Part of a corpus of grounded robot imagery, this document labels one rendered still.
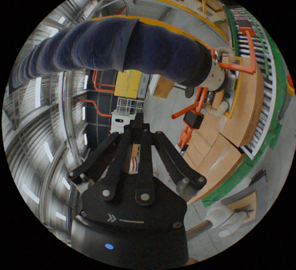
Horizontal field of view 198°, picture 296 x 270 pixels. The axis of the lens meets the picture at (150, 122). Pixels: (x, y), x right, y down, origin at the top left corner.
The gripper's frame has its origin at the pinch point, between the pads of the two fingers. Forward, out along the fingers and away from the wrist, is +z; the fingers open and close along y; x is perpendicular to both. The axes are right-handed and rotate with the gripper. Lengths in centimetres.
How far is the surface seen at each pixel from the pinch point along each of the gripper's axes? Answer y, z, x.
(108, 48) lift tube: -9.0, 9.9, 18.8
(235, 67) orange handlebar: 33.2, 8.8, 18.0
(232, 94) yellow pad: 41.3, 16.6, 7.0
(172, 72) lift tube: 9.9, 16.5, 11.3
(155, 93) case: 21, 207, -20
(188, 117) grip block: 22.4, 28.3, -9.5
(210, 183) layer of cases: 76, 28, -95
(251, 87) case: 62, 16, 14
